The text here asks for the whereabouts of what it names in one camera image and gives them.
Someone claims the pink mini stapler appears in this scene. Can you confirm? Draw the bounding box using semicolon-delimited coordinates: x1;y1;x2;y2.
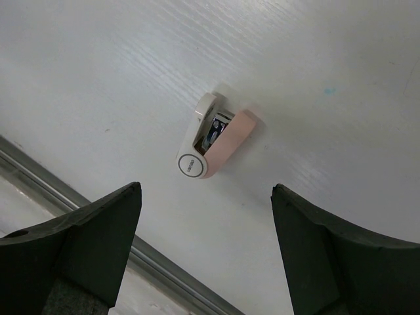
177;93;257;179

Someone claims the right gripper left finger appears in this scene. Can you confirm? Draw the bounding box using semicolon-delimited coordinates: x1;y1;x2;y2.
1;182;142;314

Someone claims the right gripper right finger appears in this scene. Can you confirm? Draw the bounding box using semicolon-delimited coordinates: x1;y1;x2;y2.
271;184;419;314

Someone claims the aluminium front rail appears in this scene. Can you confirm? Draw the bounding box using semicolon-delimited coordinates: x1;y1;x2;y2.
1;139;238;314

